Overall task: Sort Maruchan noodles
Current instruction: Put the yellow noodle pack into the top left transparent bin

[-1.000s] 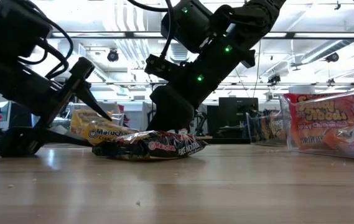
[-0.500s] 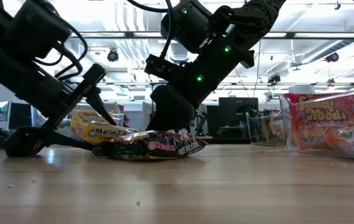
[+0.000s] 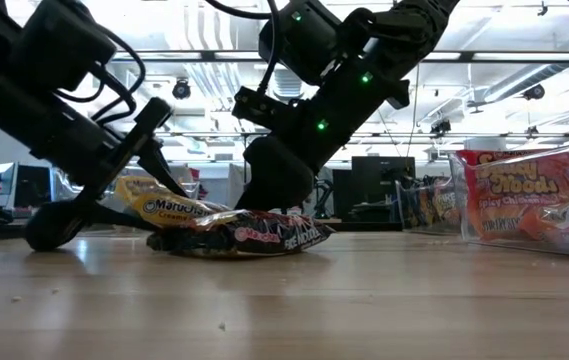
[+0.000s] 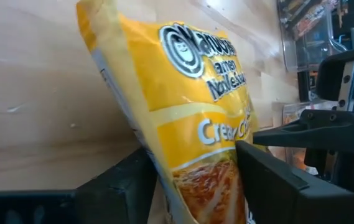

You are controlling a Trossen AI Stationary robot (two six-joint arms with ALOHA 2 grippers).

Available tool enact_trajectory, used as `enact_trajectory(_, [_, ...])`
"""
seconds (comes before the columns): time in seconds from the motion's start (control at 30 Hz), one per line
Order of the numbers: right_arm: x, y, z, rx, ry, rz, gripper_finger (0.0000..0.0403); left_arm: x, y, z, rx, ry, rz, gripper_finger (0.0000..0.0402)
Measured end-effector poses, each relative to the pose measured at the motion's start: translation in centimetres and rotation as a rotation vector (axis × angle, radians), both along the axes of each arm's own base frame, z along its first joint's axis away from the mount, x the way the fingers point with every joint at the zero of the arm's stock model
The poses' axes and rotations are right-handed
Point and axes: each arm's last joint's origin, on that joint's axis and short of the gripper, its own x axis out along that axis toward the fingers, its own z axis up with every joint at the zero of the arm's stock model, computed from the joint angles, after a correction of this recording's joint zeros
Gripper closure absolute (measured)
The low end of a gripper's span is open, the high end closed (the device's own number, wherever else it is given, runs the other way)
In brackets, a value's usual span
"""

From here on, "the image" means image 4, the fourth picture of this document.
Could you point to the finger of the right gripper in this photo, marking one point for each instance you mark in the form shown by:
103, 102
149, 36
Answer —
326, 130
316, 161

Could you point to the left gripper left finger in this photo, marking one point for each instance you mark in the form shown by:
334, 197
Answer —
117, 193

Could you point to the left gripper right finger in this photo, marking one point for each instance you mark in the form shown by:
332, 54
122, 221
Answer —
270, 193

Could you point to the black fire noodle packet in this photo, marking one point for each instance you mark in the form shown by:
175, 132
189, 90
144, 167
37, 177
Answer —
310, 18

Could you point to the yellow Maruchan noodle packet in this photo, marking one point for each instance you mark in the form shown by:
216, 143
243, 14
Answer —
176, 124

